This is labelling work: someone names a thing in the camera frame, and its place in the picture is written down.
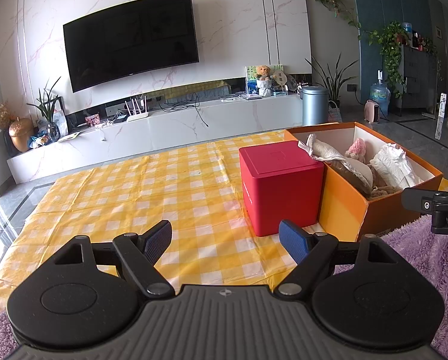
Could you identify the red square box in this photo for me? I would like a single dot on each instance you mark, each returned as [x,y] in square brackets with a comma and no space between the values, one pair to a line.
[280,191]

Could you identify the small pink photo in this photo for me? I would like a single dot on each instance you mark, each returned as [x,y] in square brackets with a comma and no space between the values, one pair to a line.
[92,120]

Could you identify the pale pink organza bag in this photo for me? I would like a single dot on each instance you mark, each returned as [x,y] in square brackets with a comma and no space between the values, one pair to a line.
[394,165]

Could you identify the blue snack packet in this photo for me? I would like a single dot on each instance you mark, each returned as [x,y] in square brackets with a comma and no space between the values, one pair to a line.
[39,141]

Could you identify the small woven basket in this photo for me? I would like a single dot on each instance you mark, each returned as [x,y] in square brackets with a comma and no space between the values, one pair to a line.
[333,114]

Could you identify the beige quilted mitt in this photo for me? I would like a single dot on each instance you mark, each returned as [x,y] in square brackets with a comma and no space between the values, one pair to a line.
[323,150]

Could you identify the green plant in glass vase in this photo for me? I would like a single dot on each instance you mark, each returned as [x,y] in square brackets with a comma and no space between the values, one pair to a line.
[52,131]

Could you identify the grey metal trash can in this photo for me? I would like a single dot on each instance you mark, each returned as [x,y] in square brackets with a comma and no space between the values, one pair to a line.
[314,107]

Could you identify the pink fluffy plush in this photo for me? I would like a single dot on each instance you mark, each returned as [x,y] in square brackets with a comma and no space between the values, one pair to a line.
[356,149]

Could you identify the hanging vine plant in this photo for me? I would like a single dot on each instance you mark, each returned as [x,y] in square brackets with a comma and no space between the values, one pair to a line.
[334,3]

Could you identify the green and blue drawing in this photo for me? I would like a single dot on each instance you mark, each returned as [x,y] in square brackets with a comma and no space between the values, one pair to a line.
[251,78]

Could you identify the golden acorn jar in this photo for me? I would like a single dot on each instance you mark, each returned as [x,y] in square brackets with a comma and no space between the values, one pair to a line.
[21,135]

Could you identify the white router with antennas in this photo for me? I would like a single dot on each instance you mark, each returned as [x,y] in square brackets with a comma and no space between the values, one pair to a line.
[137,116]

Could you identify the purple fluffy blanket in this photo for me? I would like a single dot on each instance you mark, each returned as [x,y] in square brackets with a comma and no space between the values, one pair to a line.
[426,270]

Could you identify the brown teddy bear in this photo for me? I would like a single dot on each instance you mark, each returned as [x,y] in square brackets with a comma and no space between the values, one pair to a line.
[263,78]

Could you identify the dark grey cabinet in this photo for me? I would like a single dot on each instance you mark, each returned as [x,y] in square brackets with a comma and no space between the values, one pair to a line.
[419,78]

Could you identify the trailing ivy plant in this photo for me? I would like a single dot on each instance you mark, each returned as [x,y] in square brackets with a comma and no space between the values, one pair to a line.
[392,45]

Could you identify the black wall television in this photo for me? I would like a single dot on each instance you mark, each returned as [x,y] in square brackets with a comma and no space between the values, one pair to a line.
[130,41]

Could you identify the yellow checkered tablecloth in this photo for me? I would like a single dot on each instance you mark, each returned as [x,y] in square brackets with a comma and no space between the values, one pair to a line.
[134,202]

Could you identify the decorative plate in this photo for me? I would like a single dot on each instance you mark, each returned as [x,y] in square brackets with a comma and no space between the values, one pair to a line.
[291,82]

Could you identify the pink space heater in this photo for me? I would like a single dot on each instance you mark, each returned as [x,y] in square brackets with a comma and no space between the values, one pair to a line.
[373,111]

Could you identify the long-leaved potted plant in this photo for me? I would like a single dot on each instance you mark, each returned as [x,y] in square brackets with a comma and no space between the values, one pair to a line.
[332,82]

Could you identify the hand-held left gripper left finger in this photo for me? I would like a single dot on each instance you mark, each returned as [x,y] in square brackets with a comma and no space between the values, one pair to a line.
[158,240]

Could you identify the white marble television console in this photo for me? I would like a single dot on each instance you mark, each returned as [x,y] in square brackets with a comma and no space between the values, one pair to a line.
[164,135]

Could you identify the dried flower bunch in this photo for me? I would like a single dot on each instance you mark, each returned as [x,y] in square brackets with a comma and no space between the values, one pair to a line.
[2,114]

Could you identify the papers on console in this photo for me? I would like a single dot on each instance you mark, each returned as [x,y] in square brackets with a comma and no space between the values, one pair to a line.
[68,137]

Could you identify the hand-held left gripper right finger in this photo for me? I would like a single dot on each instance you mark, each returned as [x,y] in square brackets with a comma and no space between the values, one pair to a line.
[293,240]

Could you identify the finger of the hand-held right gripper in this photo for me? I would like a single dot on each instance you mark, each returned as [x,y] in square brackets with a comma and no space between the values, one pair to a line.
[419,199]

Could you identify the white standing board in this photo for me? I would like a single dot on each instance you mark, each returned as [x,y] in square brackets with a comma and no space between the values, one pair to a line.
[441,116]

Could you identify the orange cardboard box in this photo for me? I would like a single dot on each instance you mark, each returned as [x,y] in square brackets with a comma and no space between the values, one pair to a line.
[344,210]

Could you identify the round hand fan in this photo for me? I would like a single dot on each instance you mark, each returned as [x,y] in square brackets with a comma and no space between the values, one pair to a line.
[281,80]

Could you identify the blue water bottle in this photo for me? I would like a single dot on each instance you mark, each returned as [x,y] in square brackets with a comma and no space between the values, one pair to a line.
[380,95]

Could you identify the small black device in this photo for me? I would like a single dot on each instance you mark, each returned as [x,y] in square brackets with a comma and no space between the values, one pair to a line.
[120,119]

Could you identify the brown knitted scarf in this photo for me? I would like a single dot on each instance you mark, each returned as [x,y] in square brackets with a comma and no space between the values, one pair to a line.
[385,189]

